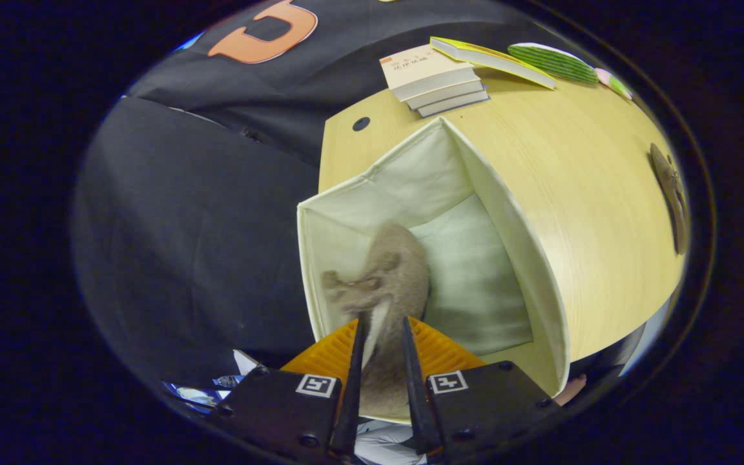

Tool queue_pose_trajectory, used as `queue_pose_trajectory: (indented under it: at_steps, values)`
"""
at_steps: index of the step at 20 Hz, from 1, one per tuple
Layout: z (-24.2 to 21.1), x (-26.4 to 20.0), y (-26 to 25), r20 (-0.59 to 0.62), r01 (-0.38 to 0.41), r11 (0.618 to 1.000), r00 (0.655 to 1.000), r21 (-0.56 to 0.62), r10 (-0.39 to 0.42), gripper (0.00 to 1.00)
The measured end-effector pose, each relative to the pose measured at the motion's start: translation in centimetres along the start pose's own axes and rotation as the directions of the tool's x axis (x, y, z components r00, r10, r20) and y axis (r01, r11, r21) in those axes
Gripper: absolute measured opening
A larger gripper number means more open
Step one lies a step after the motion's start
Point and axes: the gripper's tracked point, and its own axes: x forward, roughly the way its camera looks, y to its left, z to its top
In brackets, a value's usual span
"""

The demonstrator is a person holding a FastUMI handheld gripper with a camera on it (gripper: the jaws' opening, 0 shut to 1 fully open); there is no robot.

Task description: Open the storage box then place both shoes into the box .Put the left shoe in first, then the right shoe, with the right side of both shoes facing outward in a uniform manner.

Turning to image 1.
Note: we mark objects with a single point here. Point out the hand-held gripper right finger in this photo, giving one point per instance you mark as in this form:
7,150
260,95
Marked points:
414,400

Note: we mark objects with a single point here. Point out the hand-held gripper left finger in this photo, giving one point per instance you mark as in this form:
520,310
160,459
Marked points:
352,400

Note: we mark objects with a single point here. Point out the brown fuzzy slipper shoe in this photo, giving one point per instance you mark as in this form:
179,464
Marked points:
398,271
669,194

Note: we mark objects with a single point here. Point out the pale fabric storage box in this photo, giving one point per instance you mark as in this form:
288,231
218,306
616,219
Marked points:
411,174

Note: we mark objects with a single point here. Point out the pale grey cloth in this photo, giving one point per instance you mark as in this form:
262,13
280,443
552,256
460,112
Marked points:
385,445

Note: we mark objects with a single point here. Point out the white papers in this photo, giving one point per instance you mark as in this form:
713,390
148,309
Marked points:
245,363

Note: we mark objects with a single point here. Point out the black backdrop cloth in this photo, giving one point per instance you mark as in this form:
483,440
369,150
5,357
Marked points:
185,226

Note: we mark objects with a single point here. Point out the white paperback book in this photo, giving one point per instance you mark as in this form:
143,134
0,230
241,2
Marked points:
456,94

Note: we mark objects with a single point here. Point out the beige cover book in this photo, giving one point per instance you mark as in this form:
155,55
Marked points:
420,64

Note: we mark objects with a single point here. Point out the yellow book with red emblem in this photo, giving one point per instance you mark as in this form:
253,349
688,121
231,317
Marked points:
475,55

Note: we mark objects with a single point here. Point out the watermelon slice plush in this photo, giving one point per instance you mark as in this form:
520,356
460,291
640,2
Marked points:
553,61

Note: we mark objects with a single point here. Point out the pink and green plush toy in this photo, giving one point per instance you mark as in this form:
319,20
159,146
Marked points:
617,85

